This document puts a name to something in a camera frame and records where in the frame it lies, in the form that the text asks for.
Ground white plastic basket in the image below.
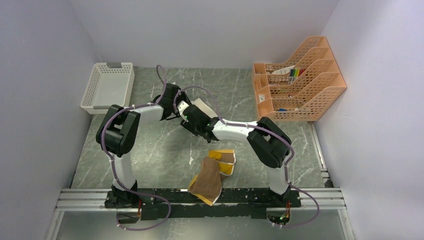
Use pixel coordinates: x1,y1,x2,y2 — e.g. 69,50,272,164
80,62,135,115

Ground brown yellow towel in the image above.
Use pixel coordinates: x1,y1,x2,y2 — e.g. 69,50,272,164
188,149,237,206

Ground orange file organizer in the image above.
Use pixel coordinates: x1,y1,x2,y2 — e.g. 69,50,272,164
251,36,347,122

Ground cream white towel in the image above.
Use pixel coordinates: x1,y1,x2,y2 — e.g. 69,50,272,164
192,98,218,118

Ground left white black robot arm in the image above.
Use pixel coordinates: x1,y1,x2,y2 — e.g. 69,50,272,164
96,83,191,208

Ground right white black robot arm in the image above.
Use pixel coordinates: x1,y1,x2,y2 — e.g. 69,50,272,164
176,102,294,207

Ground white label card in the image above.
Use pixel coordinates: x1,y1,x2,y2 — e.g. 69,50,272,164
271,65,295,75

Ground coloured marker pens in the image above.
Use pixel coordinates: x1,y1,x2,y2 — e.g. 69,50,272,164
288,68,306,84

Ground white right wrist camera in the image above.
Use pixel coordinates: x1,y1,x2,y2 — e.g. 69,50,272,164
177,101,190,122

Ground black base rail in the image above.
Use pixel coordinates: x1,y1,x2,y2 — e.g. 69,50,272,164
103,188,301,221

